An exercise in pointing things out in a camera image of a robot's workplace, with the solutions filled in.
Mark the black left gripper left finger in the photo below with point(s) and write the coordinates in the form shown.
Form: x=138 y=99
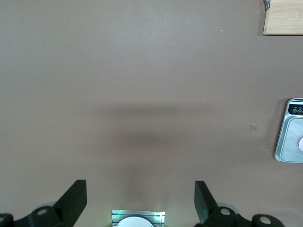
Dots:
x=71 y=203

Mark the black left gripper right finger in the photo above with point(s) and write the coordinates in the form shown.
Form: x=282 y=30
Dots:
x=206 y=205

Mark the pink plastic cup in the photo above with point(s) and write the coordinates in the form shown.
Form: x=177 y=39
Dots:
x=301 y=144

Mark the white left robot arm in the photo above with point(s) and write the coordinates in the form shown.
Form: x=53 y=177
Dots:
x=135 y=223

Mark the silver digital kitchen scale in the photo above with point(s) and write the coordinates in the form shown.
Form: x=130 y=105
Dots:
x=287 y=142

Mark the wooden cutting board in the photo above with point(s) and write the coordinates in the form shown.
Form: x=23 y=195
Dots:
x=284 y=21

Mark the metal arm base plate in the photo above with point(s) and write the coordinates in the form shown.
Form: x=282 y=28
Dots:
x=114 y=220

